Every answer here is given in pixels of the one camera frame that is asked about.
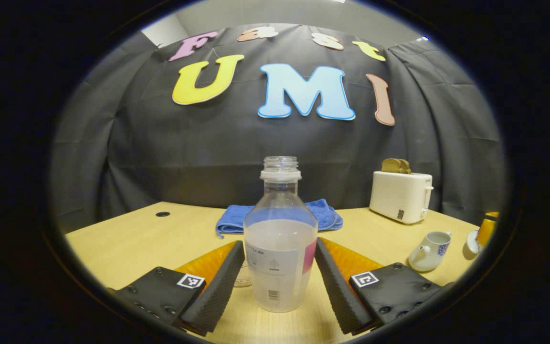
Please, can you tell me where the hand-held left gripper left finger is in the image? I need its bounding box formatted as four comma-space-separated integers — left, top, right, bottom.
108, 240, 247, 337

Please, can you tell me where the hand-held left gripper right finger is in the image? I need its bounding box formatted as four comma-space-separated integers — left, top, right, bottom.
313, 236, 453, 336

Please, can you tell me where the round coaster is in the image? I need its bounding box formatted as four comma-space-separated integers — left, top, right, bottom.
233, 260, 256, 288

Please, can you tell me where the white blue-flowered teacup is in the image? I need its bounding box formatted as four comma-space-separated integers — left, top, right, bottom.
408, 231, 452, 273

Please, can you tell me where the clear plastic water bottle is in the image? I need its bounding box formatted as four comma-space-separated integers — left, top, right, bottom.
243, 156, 319, 313

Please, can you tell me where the blue folded towel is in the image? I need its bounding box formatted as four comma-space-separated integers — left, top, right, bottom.
216, 199, 344, 238

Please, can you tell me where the white toaster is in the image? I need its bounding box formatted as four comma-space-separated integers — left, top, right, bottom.
370, 171, 434, 225

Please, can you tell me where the black backdrop cloth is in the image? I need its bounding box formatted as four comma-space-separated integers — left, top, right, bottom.
48, 23, 507, 235

